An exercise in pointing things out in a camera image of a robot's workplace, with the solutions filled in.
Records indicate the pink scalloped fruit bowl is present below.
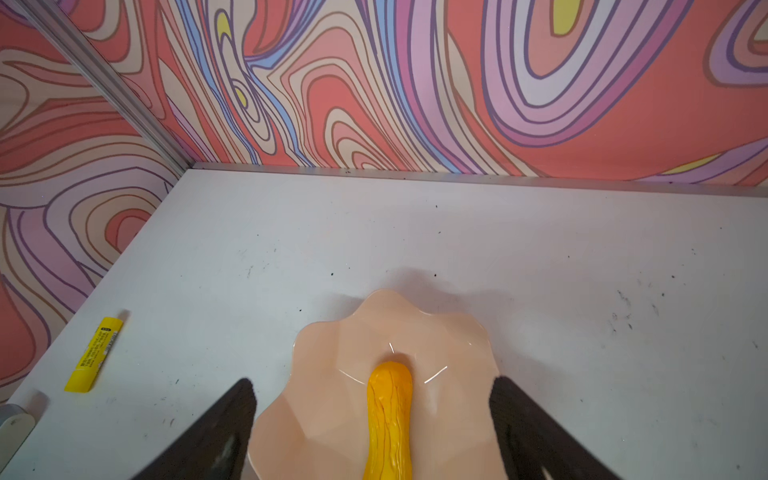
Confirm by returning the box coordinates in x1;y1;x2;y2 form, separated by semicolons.
248;290;505;479

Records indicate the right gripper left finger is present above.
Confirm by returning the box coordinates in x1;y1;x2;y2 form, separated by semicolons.
135;378;257;479

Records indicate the yellow fake banana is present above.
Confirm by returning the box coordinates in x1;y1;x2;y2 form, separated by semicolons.
363;361;413;479

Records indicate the yellow glue stick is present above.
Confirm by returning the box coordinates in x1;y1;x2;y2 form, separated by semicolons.
64;317;124;393

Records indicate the grey flat tool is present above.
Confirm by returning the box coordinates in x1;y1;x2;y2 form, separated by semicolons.
0;403;36;472

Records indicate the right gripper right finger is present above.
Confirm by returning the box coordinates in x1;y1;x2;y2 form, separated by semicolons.
489;376;617;479

